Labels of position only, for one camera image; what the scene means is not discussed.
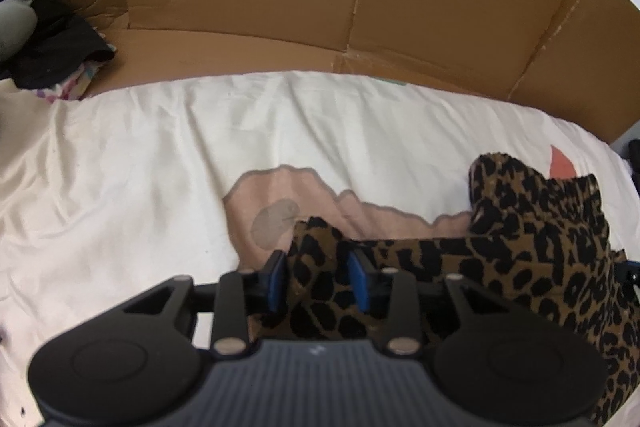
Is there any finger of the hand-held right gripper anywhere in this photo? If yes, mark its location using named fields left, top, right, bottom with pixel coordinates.
left=614, top=257, right=640, bottom=290

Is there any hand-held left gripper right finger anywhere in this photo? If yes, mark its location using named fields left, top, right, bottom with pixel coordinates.
left=347, top=249, right=506, bottom=355

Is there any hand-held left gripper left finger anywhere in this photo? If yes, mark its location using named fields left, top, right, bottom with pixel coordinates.
left=122, top=249, right=288, bottom=355

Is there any leopard print skirt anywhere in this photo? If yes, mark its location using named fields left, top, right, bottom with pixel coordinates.
left=287, top=152, right=640, bottom=427

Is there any cream printed bear blanket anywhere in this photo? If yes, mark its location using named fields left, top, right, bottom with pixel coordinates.
left=0, top=69, right=640, bottom=427

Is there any pastel printed cloth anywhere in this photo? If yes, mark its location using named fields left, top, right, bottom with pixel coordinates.
left=35, top=59, right=108, bottom=102

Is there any black crumpled garment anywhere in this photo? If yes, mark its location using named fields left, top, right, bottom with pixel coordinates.
left=10, top=0, right=117, bottom=90

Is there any grey neck pillow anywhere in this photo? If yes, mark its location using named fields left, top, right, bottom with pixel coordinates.
left=0, top=0, right=40, bottom=60

